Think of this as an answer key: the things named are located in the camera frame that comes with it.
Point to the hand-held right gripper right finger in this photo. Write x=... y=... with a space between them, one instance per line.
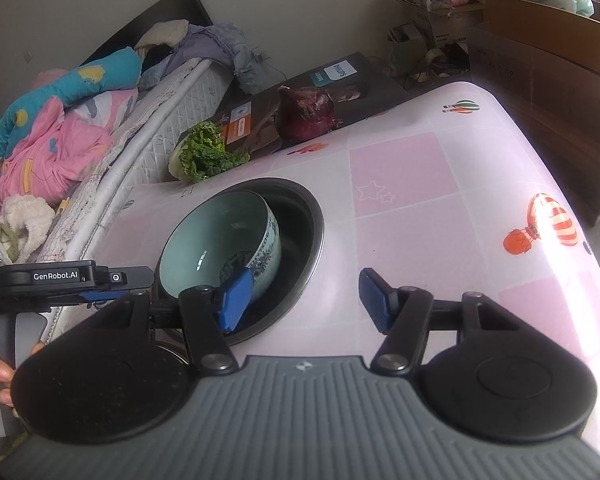
x=375 y=300

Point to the long brown cardboard box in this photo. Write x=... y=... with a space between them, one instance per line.
x=545 y=30

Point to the pink printed tablecloth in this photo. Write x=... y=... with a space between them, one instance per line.
x=430 y=220

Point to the cream garment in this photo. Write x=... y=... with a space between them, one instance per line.
x=165 y=32

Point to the open cardboard box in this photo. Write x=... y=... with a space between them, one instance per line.
x=450 y=25

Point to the grey clothing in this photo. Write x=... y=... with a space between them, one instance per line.
x=215 y=42

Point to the teal ceramic bowl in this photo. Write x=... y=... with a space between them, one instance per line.
x=215 y=240

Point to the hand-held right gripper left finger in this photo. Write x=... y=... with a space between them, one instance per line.
x=237 y=300

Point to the dark headboard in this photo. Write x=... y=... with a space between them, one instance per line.
x=180 y=5

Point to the grey paper bag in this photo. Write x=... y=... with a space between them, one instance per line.
x=405 y=52

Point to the leafy green cabbage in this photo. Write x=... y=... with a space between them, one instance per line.
x=205 y=152

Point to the pile of colourful bedding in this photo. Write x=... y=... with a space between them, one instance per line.
x=155 y=120

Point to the dark printed flat box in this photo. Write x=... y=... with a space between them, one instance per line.
x=370 y=85

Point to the colourful pink blue blanket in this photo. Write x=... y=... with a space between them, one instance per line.
x=55 y=145

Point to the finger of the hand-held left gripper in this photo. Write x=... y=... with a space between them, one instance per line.
x=115 y=294

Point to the large cardboard box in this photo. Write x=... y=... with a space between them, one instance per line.
x=555 y=110

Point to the white fluffy cloth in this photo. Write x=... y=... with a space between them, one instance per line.
x=27 y=215

